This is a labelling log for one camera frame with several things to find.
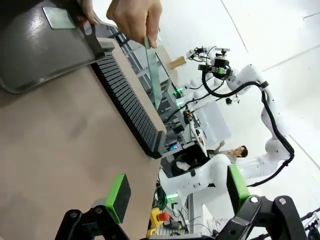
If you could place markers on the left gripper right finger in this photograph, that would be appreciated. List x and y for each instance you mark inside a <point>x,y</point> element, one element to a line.
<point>238,192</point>

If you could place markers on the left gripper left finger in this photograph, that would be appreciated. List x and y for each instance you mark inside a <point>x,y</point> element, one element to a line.
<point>118,197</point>

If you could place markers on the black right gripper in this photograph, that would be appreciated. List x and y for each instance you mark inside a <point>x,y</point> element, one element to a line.
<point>219,62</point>

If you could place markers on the clear glass slide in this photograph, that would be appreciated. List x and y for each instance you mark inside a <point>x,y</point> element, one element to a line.
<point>153,75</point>

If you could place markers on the black plastic serving tray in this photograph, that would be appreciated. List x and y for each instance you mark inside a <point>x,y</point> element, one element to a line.
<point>30,50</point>

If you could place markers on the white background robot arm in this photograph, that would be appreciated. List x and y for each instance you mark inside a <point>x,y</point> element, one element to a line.
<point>210,51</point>

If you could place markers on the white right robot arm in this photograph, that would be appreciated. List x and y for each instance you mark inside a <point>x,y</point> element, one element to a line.
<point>250,75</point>

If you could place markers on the person right hand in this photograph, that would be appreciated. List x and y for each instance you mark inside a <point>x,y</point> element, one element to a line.
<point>135,17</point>

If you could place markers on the person left hand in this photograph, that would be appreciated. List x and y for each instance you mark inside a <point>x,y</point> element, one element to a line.
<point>86,10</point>

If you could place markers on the small cardboard box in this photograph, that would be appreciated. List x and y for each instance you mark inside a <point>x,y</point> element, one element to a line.
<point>177,62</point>

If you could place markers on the person in background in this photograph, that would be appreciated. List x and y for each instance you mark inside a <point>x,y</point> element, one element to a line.
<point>233,153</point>

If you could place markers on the yellow emergency stop box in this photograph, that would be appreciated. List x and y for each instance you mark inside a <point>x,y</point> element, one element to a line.
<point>155,217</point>

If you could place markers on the white control panel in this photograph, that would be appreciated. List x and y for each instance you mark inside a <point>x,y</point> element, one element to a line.
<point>198,140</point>

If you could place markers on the black slotted PCB rack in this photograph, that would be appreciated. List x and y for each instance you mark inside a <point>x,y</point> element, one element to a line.
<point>125,105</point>

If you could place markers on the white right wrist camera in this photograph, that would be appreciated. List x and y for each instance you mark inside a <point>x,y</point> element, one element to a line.
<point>222,50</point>

